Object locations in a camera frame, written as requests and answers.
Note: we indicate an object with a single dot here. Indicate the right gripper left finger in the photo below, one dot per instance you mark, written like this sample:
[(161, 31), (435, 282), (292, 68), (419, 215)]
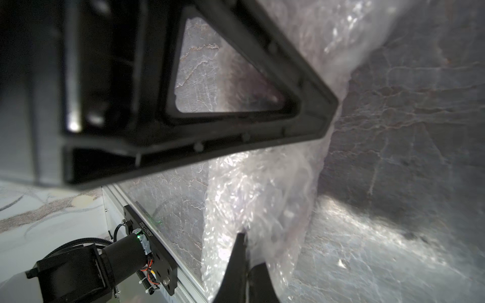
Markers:
[(233, 285)]

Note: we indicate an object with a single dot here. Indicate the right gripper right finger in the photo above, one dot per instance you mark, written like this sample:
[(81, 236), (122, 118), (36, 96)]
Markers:
[(261, 289)]

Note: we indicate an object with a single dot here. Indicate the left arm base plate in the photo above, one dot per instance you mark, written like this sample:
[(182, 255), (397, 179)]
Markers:
[(163, 264)]

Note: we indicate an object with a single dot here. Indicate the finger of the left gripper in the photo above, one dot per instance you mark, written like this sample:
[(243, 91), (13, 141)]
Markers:
[(123, 88)]

